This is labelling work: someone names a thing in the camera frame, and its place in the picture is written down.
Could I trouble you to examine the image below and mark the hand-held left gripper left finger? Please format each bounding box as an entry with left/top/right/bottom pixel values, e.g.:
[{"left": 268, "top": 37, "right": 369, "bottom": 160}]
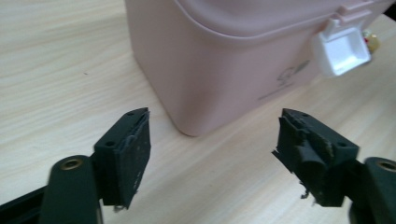
[{"left": 92, "top": 107, "right": 152, "bottom": 209}]

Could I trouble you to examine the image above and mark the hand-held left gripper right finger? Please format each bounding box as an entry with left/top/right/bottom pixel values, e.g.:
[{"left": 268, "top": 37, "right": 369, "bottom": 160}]
[{"left": 272, "top": 107, "right": 360, "bottom": 208}]

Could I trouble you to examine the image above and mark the round golden pastry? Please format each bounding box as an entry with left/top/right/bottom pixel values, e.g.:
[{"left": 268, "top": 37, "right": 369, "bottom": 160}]
[{"left": 362, "top": 29, "right": 381, "bottom": 54}]

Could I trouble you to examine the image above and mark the pink storage box with lid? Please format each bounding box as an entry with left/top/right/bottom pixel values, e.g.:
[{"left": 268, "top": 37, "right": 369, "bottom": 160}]
[{"left": 124, "top": 0, "right": 396, "bottom": 137}]

